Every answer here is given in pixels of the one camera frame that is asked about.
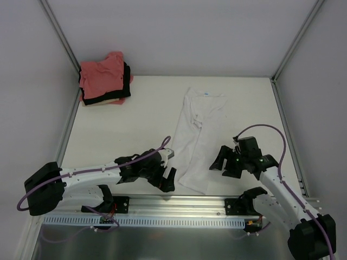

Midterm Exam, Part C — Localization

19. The white t shirt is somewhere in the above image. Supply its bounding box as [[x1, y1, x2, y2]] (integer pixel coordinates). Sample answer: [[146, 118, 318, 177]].
[[171, 88, 227, 194]]

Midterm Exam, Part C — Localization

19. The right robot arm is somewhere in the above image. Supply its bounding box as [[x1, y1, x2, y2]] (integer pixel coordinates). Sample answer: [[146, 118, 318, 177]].
[[209, 136, 336, 259]]

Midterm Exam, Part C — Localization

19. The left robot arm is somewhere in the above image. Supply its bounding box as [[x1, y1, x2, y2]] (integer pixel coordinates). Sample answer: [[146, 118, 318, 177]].
[[20, 148, 176, 216]]

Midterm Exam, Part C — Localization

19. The beige folded shirt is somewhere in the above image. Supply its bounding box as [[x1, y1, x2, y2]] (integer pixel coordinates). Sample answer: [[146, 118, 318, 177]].
[[80, 99, 123, 107]]

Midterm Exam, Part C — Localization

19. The top pink folded shirt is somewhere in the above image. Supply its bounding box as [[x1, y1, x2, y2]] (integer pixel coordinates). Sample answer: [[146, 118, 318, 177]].
[[79, 51, 124, 99]]

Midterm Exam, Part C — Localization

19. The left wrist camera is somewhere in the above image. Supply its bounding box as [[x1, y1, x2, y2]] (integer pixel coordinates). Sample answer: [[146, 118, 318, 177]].
[[158, 148, 175, 167]]

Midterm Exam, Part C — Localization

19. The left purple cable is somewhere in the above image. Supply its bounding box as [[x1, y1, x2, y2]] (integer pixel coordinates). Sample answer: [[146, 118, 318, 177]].
[[16, 135, 172, 212]]

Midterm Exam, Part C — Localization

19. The purple cable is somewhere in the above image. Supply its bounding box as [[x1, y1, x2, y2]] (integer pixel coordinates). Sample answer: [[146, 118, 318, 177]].
[[233, 123, 336, 260], [16, 135, 172, 212]]

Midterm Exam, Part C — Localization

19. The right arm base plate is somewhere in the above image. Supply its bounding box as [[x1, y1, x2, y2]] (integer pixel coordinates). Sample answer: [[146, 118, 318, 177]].
[[224, 197, 274, 216]]

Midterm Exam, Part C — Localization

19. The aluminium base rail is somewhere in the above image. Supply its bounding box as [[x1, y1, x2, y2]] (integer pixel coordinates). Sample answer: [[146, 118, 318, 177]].
[[30, 191, 325, 217]]

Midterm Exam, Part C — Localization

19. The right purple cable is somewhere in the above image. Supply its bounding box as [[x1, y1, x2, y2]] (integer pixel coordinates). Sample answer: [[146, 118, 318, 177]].
[[233, 123, 336, 260]]

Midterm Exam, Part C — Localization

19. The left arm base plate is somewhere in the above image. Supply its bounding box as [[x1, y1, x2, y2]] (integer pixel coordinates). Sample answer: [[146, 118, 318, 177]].
[[92, 195, 130, 214]]

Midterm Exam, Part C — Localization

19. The right side frame rail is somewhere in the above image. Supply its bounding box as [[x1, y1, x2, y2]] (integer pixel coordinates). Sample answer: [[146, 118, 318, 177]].
[[270, 78, 310, 197]]

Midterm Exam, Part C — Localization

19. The frame rail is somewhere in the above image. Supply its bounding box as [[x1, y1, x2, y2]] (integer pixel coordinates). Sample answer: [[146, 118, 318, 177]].
[[53, 74, 81, 166], [270, 78, 310, 197]]

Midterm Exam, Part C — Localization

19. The white slotted cable duct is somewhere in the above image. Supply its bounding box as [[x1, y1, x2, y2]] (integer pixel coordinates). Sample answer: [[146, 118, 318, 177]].
[[43, 215, 246, 229]]

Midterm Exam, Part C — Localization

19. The right frame post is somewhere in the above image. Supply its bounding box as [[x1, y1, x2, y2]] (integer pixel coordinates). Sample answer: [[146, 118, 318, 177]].
[[271, 0, 325, 82]]

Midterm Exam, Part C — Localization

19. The frame post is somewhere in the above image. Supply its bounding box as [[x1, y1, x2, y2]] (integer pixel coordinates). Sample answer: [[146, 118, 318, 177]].
[[271, 0, 325, 82], [38, 0, 80, 73]]

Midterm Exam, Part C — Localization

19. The left side frame rail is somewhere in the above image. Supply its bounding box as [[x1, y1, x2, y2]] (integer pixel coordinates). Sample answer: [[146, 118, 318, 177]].
[[53, 74, 81, 166]]

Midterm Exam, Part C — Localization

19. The left frame post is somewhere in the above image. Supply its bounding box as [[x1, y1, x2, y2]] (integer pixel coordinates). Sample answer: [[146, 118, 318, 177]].
[[38, 0, 80, 73]]

